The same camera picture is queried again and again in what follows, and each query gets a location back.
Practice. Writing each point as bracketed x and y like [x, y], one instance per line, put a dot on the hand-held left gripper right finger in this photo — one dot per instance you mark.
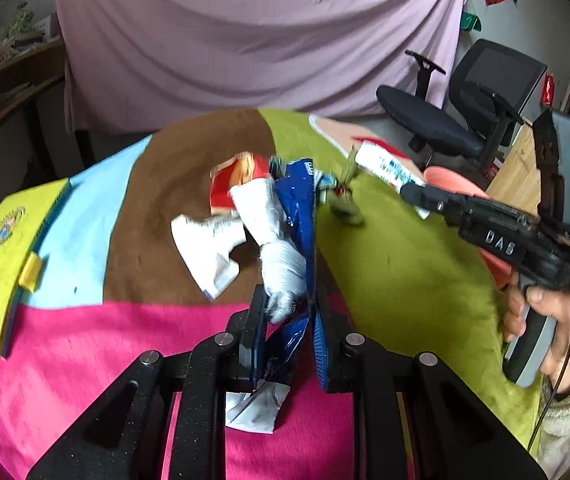
[322, 347]

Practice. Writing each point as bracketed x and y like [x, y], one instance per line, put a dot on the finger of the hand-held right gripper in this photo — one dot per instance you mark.
[435, 200]

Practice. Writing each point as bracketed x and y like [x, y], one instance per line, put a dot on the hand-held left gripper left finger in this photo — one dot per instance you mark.
[252, 342]

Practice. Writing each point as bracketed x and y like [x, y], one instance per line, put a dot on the salmon pink plastic basin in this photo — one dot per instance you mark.
[452, 182]

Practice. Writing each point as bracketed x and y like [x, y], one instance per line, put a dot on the white toothpaste box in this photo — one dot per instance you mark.
[385, 162]

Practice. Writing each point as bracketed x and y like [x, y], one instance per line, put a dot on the silver wrapper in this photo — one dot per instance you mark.
[277, 265]

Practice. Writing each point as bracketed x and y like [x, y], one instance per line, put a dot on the blue snack wrapper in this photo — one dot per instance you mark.
[297, 200]

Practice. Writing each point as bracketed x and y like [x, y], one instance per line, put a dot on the light wooden cabinet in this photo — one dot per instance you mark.
[515, 175]

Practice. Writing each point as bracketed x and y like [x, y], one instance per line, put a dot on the black office chair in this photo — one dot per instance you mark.
[440, 120]

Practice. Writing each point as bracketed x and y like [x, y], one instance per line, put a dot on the white crumpled wrapper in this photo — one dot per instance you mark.
[207, 250]

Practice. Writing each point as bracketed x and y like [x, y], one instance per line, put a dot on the multicoloured patchwork blanket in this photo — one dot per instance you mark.
[115, 350]

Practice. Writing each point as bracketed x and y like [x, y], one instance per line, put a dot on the red hanging ornament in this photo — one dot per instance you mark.
[549, 90]

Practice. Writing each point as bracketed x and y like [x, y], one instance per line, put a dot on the red yellow snack packet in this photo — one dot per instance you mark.
[235, 175]

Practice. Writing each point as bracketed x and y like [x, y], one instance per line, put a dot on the green hanging object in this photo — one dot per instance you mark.
[470, 21]

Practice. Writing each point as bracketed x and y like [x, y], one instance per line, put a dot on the pink cloth backdrop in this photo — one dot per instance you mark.
[255, 40]

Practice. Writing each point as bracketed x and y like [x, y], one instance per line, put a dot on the yellow book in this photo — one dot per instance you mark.
[5, 240]

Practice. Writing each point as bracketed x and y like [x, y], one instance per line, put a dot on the wooden shelf unit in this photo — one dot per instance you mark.
[15, 80]

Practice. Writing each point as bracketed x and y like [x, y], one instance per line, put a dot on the stack of papers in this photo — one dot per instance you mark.
[10, 35]

